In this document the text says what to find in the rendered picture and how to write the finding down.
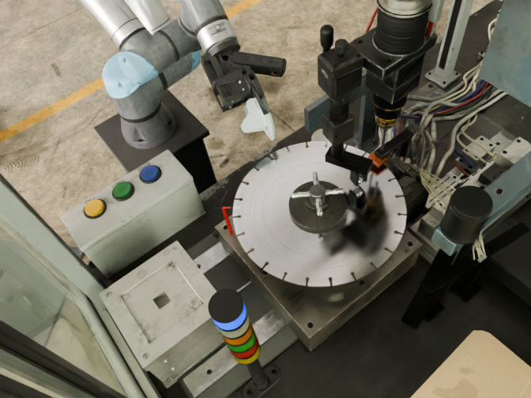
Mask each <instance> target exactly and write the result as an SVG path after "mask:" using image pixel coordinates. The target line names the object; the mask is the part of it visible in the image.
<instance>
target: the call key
mask: <svg viewBox="0 0 531 398"><path fill-rule="evenodd" d="M103 210H104V204H103V202H102V201H101V200H98V199H94V200H91V201H89V202H88V203H87V204H86V206H85V212H86V213H87V215H88V216H97V215H99V214H100V213H101V212H102V211H103Z"/></svg>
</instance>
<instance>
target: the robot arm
mask: <svg viewBox="0 0 531 398"><path fill-rule="evenodd" d="M78 1H79V2H80V3H81V4H82V5H83V6H84V8H85V9H86V10H87V11H88V13H89V14H90V15H91V16H92V18H93V19H94V20H95V22H96V23H97V24H98V25H99V26H100V27H101V28H102V29H103V31H104V32H105V33H106V35H107V36H108V37H109V38H110V40H111V41H112V42H113V43H114V45H115V46H116V47H117V48H118V49H119V50H120V51H121V52H119V53H118V54H116V55H114V56H113V57H111V58H110V59H109V60H108V61H107V63H106V64H105V66H104V69H103V73H102V78H103V81H104V84H105V88H106V90H107V93H108V94H109V96H110V97H111V99H112V101H113V103H114V105H115V106H116V108H117V110H118V112H119V114H120V116H121V126H122V135H123V136H124V138H125V140H126V142H127V143H128V144H129V145H131V146H133V147H135V148H154V147H156V146H158V145H161V144H163V143H164V142H165V141H167V140H168V139H169V138H170V137H171V135H172V134H173V133H174V131H175V119H174V116H173V114H172V113H171V111H170V110H169V109H168V108H167V107H166V106H165V105H164V104H163V103H162V102H161V101H160V97H159V94H161V93H162V92H163V91H165V90H166V89H168V88H170V87H171V86H172V85H173V84H175V83H176V82H178V81H179V80H181V79H182V78H184V77H185V76H188V75H189V74H190V73H191V72H192V71H193V70H194V69H196V68H197V67H198V65H199V64H200V60H201V65H202V67H203V69H204V71H205V73H206V76H207V77H208V79H209V82H210V84H211V85H212V87H213V94H214V96H215V97H216V99H217V102H218V103H219V105H220V108H221V110H222V111H223V112H225V111H228V110H231V109H234V108H236V107H239V106H241V104H242V103H245V102H247V104H246V105H245V107H244V111H245V114H246V117H245V119H244V120H243V123H242V124H241V129H242V131H243V132H244V133H251V132H256V131H261V130H264V131H265V132H266V134H267V135H268V137H269V138H270V140H271V141H272V140H273V139H275V126H274V123H273V118H272V115H271V113H270V109H269V105H268V103H267V100H266V97H265V94H264V92H263V91H262V88H261V86H260V83H259V81H258V78H257V76H256V75H255V74H256V73H257V74H263V75H269V76H272V77H282V76H283V75H284V72H285V70H286V64H287V61H286V59H285V58H278V57H272V56H266V55H260V54H251V53H246V52H240V51H239V50H240V48H241V46H240V45H239V42H238V40H237V39H238V38H237V36H236V34H235V31H234V29H233V27H232V25H231V23H230V21H229V19H228V17H227V14H226V13H225V11H224V8H223V6H222V5H221V3H220V0H178V1H179V2H180V4H181V6H182V8H181V10H180V14H179V17H178V18H177V19H175V20H172V19H171V18H169V16H168V14H167V12H166V10H165V8H164V7H163V5H162V3H161V1H160V0H78ZM201 50H203V51H204V53H205V54H204V55H202V56H201V52H200V51H201ZM218 95H220V97H221V99H222V100H223V101H222V104H223V105H224V106H223V107H222V106H221V104H220V101H219V100H218V97H217V96H218Z"/></svg>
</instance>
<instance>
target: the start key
mask: <svg viewBox="0 0 531 398"><path fill-rule="evenodd" d="M131 192H132V187H131V185H130V184H129V183H128V182H120V183H118V184H117V185H116V186H115V187H114V189H113V193H114V195H115V196H116V197H117V198H125V197H128V196H129V195H130V194H131Z"/></svg>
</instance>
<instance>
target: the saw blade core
mask: <svg viewBox="0 0 531 398"><path fill-rule="evenodd" d="M307 146H308V148H306V147H307ZM325 146H326V141H309V142H307V145H306V142H303V143H298V144H295V145H290V146H288V150H289V151H290V152H288V150H287V148H286V147H285V148H282V149H279V150H277V151H275V152H273V153H271V154H270V156H271V158H272V159H273V160H271V158H270V157H269V156H267V157H265V158H264V159H263V160H261V161H260V162H258V163H257V164H256V165H255V166H254V167H255V168H256V169H258V170H259V171H257V170H256V169H255V168H252V169H251V170H250V171H249V172H248V173H247V175H246V176H245V178H244V179H243V182H241V184H240V186H239V188H238V190H237V193H236V196H235V199H242V200H234V205H233V207H238V206H241V209H233V217H235V218H233V223H234V228H235V233H236V236H237V235H239V236H237V238H238V240H239V243H240V245H241V247H242V248H243V249H244V251H245V252H246V253H247V255H248V256H249V258H250V259H251V260H252V261H253V262H254V263H255V264H256V265H257V266H259V267H260V268H263V267H264V266H265V265H266V263H269V264H268V265H267V266H266V267H264V269H263V270H264V271H266V272H267V273H269V274H270V275H272V276H275V277H276V278H278V279H280V280H283V278H284V274H285V273H287V275H286V276H285V278H284V281H286V282H289V283H293V284H297V285H301V286H306V283H307V280H306V278H309V280H308V284H307V286H308V287H331V285H330V280H329V278H332V285H333V286H338V285H342V284H346V283H351V282H353V281H355V279H354V277H355V278H356V280H358V279H361V278H363V277H365V276H367V275H368V274H370V273H372V272H373V271H375V270H376V268H379V267H380V266H381V265H383V264H384V263H385V262H386V261H387V260H388V259H389V258H390V256H391V255H392V253H391V252H394V251H395V250H396V249H397V246H398V245H399V243H400V241H401V238H402V235H403V234H404V230H405V224H406V216H404V215H406V214H407V211H406V203H405V197H399V196H404V194H403V192H402V189H401V187H400V185H399V183H398V181H397V180H396V179H394V178H395V177H394V175H393V174H392V173H391V172H390V170H389V169H388V168H387V167H386V166H385V165H384V164H383V165H381V166H380V167H379V168H377V166H376V165H375V164H374V163H373V164H372V168H371V170H370V172H369V174H368V175H367V181H366V182H364V181H363V183H361V184H359V185H358V186H355V185H354V184H353V183H352V181H351V180H350V170H347V169H344V168H343V167H338V166H336V165H333V164H331V163H327V162H325V154H326V153H327V151H328V149H329V148H330V146H332V144H331V143H330V142H329V141H328V142H327V146H328V147H325ZM314 171H316V172H318V180H319V181H326V182H331V183H333V184H334V185H336V186H337V187H339V188H343V189H344V194H345V196H346V199H347V212H346V215H345V217H344V219H343V220H342V221H341V222H340V223H339V224H338V225H337V226H336V227H334V228H332V229H329V230H327V231H309V230H306V229H304V228H302V227H300V226H299V225H298V224H296V223H295V222H294V220H293V219H292V217H291V215H290V212H289V207H288V203H289V198H290V196H291V195H292V193H293V191H294V190H295V189H296V188H297V187H299V186H301V185H302V184H304V183H306V182H310V181H313V175H312V173H313V172H314ZM392 179H394V180H392ZM388 180H391V182H389V181H388ZM244 182H245V183H244ZM246 183H249V184H248V185H247V184H246ZM396 196H398V197H396ZM398 213H400V214H402V215H400V216H399V215H398ZM237 216H241V217H240V218H239V217H237ZM395 231H396V232H397V233H394V232H395ZM242 233H245V235H242ZM398 233H400V234H402V235H400V234H398ZM385 248H387V249H388V250H389V251H388V250H385ZM252 249H254V251H251V250H252ZM250 251H251V252H250ZM390 251H391V252H390ZM248 252H249V253H248ZM371 262H373V265H374V266H375V267H376V268H375V267H374V266H373V265H371V264H370V263H371ZM352 272H353V273H354V277H353V275H351V273H352Z"/></svg>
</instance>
